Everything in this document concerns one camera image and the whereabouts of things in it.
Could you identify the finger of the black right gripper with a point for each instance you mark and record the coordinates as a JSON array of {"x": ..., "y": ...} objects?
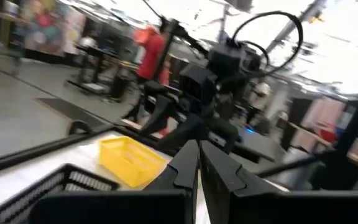
[
  {"x": 163, "y": 109},
  {"x": 188, "y": 129}
]

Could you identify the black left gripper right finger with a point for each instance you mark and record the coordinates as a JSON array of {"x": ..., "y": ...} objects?
[{"x": 219, "y": 174}]

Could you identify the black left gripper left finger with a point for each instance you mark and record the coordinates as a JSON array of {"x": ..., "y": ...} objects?
[{"x": 182, "y": 174}]

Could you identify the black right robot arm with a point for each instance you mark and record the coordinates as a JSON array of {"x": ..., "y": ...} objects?
[{"x": 225, "y": 130}]

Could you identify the yellow plastic basket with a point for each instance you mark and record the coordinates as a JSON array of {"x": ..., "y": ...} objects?
[{"x": 129, "y": 161}]

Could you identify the person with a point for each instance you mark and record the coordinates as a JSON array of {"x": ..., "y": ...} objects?
[{"x": 152, "y": 53}]

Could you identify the dark floor mat orange-striped edge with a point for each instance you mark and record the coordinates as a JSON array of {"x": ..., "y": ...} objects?
[{"x": 70, "y": 110}]

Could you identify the colourful patchwork quilt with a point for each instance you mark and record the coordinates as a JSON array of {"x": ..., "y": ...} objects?
[{"x": 45, "y": 28}]

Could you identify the black plastic basket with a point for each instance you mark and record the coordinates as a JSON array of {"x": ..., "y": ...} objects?
[{"x": 20, "y": 202}]

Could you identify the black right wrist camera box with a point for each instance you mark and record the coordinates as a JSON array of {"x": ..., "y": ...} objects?
[{"x": 225, "y": 59}]

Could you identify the black frame clamp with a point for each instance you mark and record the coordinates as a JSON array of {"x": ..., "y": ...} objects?
[{"x": 79, "y": 126}]

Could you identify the black gantry post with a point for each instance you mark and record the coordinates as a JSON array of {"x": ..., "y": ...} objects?
[{"x": 356, "y": 130}]

